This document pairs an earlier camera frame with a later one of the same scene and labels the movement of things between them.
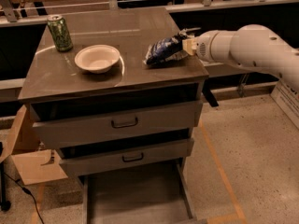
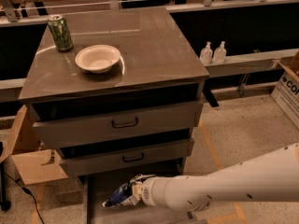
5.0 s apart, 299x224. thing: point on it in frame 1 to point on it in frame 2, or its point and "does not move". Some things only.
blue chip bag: (166, 49) to (124, 190)
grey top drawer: (61, 123) does not move
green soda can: (60, 32) does not move
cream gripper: (203, 49) to (149, 190)
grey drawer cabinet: (121, 103) does not move
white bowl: (97, 58) does not move
